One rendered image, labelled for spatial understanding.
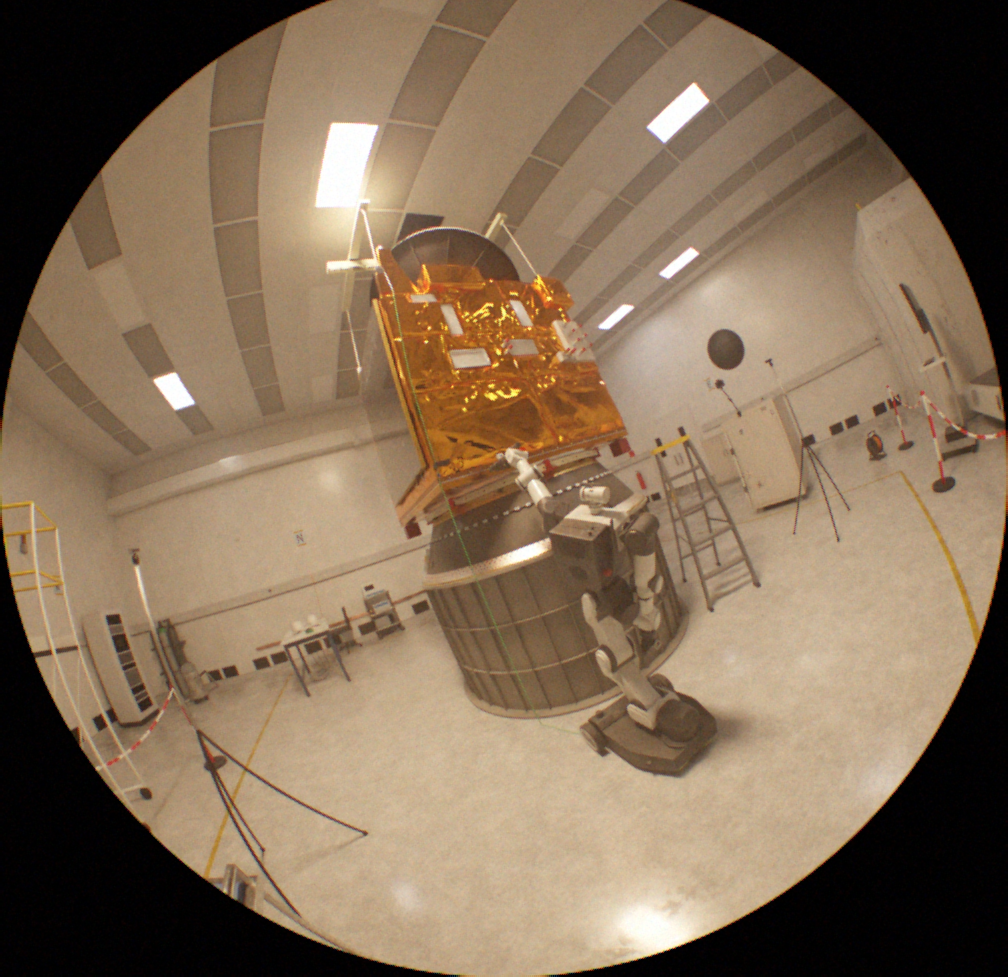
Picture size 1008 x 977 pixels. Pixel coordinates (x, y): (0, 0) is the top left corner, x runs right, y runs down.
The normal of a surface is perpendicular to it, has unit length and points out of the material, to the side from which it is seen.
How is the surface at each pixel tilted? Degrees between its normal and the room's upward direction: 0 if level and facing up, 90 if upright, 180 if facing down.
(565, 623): 90
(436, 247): 125
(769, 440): 90
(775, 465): 90
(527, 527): 62
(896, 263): 90
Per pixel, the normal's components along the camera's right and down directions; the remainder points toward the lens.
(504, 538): -0.36, -0.47
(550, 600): -0.07, -0.11
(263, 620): 0.46, -0.29
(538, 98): 0.36, 0.92
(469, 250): 0.26, 0.48
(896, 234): -0.81, 0.25
